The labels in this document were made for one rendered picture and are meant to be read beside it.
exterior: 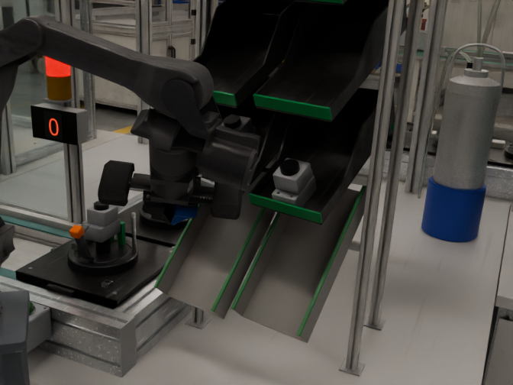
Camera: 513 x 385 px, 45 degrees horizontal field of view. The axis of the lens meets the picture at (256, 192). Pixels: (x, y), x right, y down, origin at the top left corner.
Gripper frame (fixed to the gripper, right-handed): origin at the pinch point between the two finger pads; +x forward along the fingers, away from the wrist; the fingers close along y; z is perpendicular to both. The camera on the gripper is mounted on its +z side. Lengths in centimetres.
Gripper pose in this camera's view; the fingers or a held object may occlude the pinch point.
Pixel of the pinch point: (172, 209)
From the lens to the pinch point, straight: 87.6
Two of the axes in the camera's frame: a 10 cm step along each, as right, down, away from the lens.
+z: 0.7, -8.3, 5.6
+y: -9.9, -1.2, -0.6
